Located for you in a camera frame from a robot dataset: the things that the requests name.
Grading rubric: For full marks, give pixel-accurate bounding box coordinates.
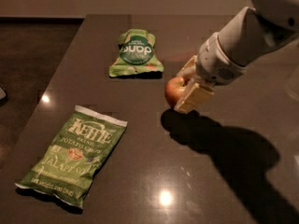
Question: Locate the green jalapeno kettle chip bag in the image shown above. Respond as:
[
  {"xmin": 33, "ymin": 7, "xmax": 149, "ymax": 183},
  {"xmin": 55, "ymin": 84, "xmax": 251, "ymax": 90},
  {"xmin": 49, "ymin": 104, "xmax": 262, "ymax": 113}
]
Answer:
[{"xmin": 16, "ymin": 105, "xmax": 127, "ymax": 208}]

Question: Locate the green snack pouch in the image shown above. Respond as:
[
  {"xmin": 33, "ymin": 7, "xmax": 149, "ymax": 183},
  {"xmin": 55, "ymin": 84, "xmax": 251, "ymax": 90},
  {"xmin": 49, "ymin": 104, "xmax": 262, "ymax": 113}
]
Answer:
[{"xmin": 109, "ymin": 29, "xmax": 164, "ymax": 77}]

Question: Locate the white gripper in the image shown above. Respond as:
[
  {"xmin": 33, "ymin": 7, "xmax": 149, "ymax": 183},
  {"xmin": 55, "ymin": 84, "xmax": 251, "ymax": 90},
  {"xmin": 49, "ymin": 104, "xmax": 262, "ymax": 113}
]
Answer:
[{"xmin": 174, "ymin": 33, "xmax": 246, "ymax": 114}]

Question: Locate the red apple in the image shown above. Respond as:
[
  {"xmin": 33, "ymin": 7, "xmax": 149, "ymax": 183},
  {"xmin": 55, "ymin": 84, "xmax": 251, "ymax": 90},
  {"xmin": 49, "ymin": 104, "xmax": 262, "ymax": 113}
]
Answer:
[{"xmin": 164, "ymin": 77, "xmax": 186, "ymax": 108}]

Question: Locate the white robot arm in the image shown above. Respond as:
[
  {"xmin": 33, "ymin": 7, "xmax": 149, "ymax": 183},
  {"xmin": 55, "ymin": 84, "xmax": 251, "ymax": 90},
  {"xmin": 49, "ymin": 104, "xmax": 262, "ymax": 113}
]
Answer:
[{"xmin": 174, "ymin": 0, "xmax": 299, "ymax": 114}]

